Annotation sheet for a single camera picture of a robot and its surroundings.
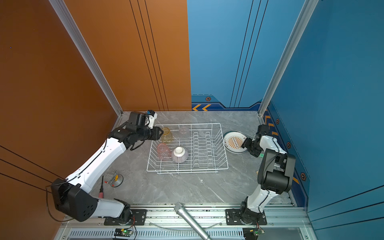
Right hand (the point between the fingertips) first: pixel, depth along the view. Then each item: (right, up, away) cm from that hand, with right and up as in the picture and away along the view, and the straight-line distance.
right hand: (245, 148), depth 94 cm
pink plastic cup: (-50, -1, -8) cm, 51 cm away
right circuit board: (-5, -37, -24) cm, 44 cm away
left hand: (-50, +12, -14) cm, 54 cm away
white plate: (-7, +3, +5) cm, 9 cm away
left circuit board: (-66, -37, -23) cm, 79 cm away
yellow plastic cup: (-50, +7, +1) cm, 51 cm away
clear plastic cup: (-39, +9, 0) cm, 40 cm away
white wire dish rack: (-25, -3, -4) cm, 25 cm away
